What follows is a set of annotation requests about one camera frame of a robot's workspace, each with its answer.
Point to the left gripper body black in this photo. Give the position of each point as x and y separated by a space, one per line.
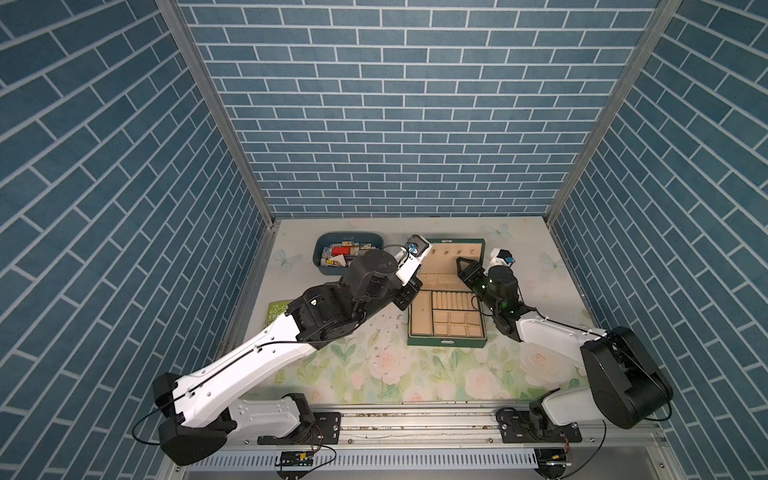
390 290

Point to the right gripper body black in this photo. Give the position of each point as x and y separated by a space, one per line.
481 294

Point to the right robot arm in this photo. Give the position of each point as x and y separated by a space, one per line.
625 385

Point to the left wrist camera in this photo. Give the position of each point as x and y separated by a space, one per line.
410 257

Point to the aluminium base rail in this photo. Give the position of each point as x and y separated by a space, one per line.
446 441

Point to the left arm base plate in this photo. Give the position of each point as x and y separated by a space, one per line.
322 428

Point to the red box in tray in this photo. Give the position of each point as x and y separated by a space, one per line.
341 250

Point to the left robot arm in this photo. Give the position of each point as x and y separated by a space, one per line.
204 409

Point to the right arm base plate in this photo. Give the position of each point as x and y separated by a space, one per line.
524 426

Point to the blue plastic tray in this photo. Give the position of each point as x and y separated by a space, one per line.
360 243

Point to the floral table mat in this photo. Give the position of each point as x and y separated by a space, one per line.
377 365

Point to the left controller board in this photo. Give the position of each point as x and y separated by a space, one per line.
295 459

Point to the green jewelry box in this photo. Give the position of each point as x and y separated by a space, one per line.
445 313

